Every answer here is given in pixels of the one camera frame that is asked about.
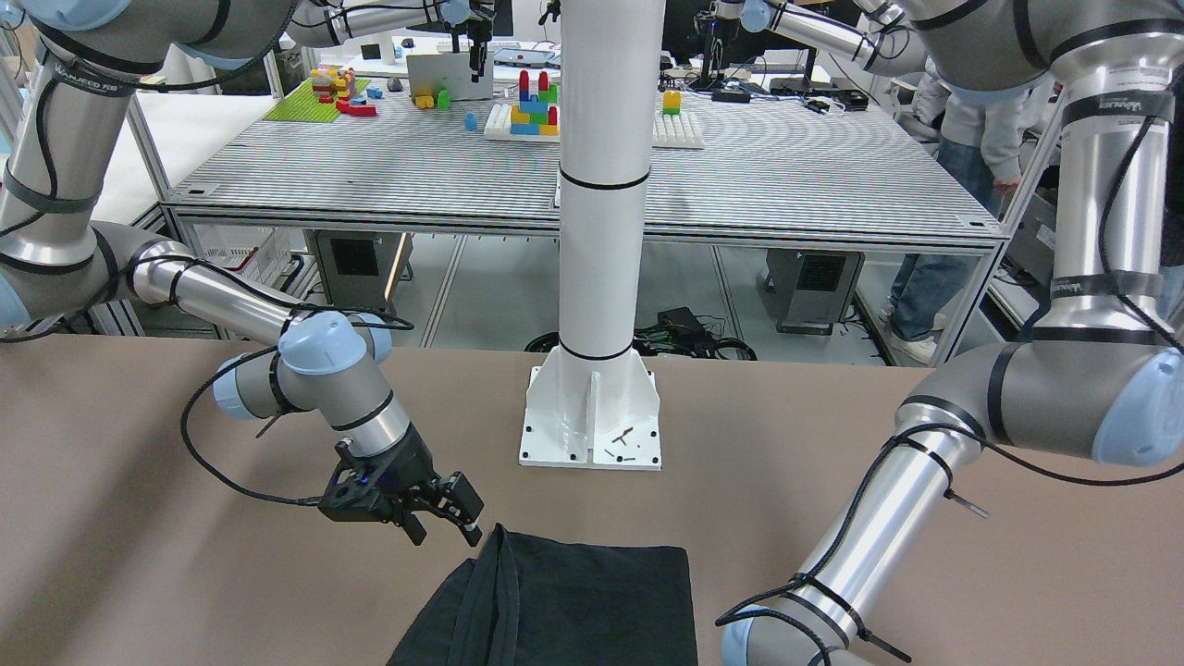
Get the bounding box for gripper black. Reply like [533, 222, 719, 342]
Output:
[335, 430, 485, 547]

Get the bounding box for black t-shirt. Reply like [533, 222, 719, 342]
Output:
[390, 526, 699, 665]

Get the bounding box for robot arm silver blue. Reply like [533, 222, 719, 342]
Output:
[4, 1, 483, 545]
[715, 1, 1180, 665]

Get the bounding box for striped metal workbench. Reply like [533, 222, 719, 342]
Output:
[166, 92, 1009, 360]

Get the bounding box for toy building blocks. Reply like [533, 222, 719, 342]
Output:
[269, 65, 704, 149]

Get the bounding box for person grey sweater left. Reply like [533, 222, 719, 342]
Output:
[882, 62, 1055, 365]

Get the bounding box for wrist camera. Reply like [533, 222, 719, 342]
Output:
[316, 465, 395, 523]

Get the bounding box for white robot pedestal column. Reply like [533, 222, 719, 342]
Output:
[519, 1, 664, 470]

